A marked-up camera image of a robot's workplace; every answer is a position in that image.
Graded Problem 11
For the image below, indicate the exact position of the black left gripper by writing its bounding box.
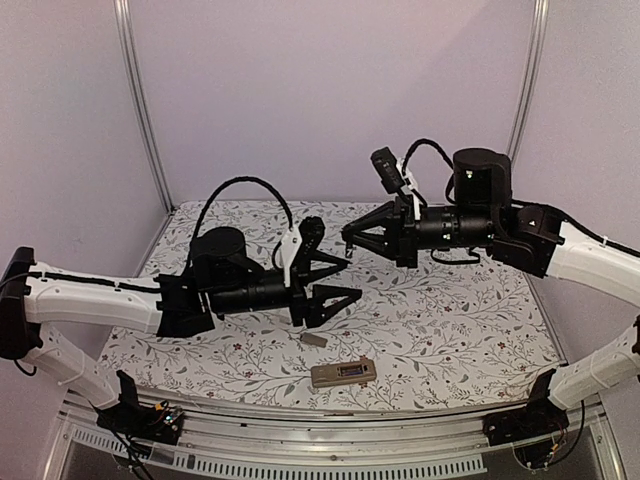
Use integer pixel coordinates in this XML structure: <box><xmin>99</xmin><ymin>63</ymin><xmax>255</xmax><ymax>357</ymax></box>
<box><xmin>211</xmin><ymin>252</ymin><xmax>363</xmax><ymax>329</ymax></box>

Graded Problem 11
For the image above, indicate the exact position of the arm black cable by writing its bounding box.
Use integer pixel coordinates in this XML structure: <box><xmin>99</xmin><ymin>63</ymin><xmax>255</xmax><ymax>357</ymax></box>
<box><xmin>403</xmin><ymin>138</ymin><xmax>456</xmax><ymax>174</ymax></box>
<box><xmin>185</xmin><ymin>175</ymin><xmax>294</xmax><ymax>266</ymax></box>

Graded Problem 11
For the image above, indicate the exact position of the grey remote battery cover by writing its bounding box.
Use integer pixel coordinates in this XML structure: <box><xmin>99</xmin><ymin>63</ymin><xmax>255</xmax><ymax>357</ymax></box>
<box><xmin>300</xmin><ymin>332</ymin><xmax>328</xmax><ymax>348</ymax></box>

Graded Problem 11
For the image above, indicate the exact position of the floral patterned table mat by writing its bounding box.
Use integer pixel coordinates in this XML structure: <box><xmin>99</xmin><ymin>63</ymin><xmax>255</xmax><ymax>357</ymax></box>
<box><xmin>98</xmin><ymin>199</ymin><xmax>560</xmax><ymax>412</ymax></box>

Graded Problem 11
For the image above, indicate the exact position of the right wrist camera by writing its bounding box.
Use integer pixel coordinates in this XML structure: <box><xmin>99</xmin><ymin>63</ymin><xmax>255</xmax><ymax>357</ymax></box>
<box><xmin>370</xmin><ymin>147</ymin><xmax>426</xmax><ymax>221</ymax></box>

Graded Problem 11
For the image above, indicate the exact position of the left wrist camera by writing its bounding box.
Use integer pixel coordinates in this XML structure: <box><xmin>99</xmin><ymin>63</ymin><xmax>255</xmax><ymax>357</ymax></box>
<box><xmin>272</xmin><ymin>216</ymin><xmax>325</xmax><ymax>287</ymax></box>

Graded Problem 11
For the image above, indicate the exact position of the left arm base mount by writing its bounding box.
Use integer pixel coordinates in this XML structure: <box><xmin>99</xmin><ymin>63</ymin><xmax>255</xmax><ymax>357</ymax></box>
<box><xmin>95</xmin><ymin>370</ymin><xmax>184</xmax><ymax>446</ymax></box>

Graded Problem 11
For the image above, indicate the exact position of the left aluminium frame post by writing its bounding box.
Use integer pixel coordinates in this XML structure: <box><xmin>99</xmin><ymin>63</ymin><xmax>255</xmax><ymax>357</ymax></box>
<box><xmin>113</xmin><ymin>0</ymin><xmax>175</xmax><ymax>214</ymax></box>

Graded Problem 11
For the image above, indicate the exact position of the white air conditioner remote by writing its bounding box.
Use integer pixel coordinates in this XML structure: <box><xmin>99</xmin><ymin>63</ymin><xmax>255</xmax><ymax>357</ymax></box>
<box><xmin>311</xmin><ymin>360</ymin><xmax>377</xmax><ymax>388</ymax></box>

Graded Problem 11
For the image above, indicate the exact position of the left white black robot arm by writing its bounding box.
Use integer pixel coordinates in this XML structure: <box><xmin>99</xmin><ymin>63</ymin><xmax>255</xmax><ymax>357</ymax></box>
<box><xmin>1</xmin><ymin>218</ymin><xmax>362</xmax><ymax>434</ymax></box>

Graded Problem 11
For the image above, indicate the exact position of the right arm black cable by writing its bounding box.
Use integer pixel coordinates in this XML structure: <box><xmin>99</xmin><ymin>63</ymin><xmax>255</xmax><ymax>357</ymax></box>
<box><xmin>403</xmin><ymin>138</ymin><xmax>456</xmax><ymax>174</ymax></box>

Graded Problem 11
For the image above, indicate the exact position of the aluminium frame post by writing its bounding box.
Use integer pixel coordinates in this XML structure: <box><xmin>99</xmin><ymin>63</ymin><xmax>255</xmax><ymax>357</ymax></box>
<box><xmin>113</xmin><ymin>0</ymin><xmax>175</xmax><ymax>214</ymax></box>
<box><xmin>507</xmin><ymin>0</ymin><xmax>550</xmax><ymax>163</ymax></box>

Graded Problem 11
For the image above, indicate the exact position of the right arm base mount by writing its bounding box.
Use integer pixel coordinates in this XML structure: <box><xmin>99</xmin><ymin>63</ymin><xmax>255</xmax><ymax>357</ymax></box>
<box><xmin>482</xmin><ymin>397</ymin><xmax>569</xmax><ymax>446</ymax></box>

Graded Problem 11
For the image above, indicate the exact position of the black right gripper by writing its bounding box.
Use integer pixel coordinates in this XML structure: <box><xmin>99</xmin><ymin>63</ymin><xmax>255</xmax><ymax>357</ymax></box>
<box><xmin>341</xmin><ymin>194</ymin><xmax>497</xmax><ymax>270</ymax></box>

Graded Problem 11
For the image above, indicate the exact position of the right aluminium frame post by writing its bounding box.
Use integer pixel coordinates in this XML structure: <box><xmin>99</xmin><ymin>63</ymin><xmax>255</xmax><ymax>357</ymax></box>
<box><xmin>507</xmin><ymin>0</ymin><xmax>550</xmax><ymax>163</ymax></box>

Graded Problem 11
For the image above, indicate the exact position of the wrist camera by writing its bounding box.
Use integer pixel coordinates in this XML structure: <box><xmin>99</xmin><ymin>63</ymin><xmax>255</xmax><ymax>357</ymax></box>
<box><xmin>370</xmin><ymin>147</ymin><xmax>426</xmax><ymax>221</ymax></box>
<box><xmin>272</xmin><ymin>216</ymin><xmax>325</xmax><ymax>287</ymax></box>

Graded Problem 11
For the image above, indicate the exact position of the black battery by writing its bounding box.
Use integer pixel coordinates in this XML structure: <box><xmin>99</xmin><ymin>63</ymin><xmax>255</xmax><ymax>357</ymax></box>
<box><xmin>340</xmin><ymin>366</ymin><xmax>364</xmax><ymax>377</ymax></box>

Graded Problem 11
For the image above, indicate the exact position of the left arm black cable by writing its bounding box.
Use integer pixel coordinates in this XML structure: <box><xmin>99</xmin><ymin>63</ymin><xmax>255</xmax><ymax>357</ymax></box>
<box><xmin>185</xmin><ymin>175</ymin><xmax>294</xmax><ymax>266</ymax></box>

